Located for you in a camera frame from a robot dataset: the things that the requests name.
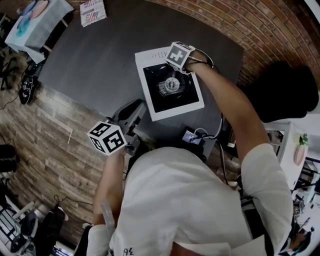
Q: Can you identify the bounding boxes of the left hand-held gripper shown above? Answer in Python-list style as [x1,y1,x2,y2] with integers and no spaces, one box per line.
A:
[86,99,147,157]

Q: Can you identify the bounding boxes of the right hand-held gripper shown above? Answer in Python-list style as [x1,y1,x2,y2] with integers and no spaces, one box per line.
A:
[165,41,196,75]

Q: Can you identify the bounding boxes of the white portable gas stove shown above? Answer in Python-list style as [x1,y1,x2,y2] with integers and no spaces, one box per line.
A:
[134,46,206,123]

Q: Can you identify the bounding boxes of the person's right forearm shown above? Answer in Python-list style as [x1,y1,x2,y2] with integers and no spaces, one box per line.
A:
[183,62,268,161]

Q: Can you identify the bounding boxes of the person's left forearm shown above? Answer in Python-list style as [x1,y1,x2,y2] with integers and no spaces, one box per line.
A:
[92,147,128,226]

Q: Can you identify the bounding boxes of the table with light blue tablecloth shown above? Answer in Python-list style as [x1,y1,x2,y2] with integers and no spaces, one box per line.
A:
[4,0,75,65]

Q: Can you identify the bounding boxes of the white printed cardboard box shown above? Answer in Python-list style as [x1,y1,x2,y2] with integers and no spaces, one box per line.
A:
[79,0,108,28]

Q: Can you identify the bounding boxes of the black sneaker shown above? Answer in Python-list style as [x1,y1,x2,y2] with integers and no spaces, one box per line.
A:
[19,76,41,106]

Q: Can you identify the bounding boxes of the person's white shirt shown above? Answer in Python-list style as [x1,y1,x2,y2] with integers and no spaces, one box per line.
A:
[86,143,295,256]

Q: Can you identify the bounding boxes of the black office chair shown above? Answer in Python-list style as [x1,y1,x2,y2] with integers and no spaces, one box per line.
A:
[237,61,320,124]

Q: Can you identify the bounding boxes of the teal plate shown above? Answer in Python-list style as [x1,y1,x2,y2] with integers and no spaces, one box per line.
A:
[15,23,30,38]

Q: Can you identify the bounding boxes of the pink plate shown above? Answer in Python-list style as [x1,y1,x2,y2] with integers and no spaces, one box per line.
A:
[29,0,50,18]
[293,144,306,166]

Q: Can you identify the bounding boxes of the black bag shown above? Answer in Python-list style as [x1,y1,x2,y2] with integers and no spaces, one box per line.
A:
[41,203,70,247]

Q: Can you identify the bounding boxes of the blue plate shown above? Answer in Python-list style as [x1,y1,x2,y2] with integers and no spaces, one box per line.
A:
[21,2,36,20]

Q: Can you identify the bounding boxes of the white table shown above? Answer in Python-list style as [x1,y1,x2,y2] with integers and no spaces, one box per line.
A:
[263,121,312,191]

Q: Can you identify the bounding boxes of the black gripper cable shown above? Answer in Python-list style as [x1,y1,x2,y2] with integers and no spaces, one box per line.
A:
[187,48,215,74]

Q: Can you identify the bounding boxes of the black recorder box with screen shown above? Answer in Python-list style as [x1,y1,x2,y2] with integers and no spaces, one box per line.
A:
[181,126,208,146]

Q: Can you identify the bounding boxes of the grey cable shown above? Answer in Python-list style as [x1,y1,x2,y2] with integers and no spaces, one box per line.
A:
[193,112,224,141]

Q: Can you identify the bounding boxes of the grey strap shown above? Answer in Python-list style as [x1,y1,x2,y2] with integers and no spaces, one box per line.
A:
[100,201,115,233]

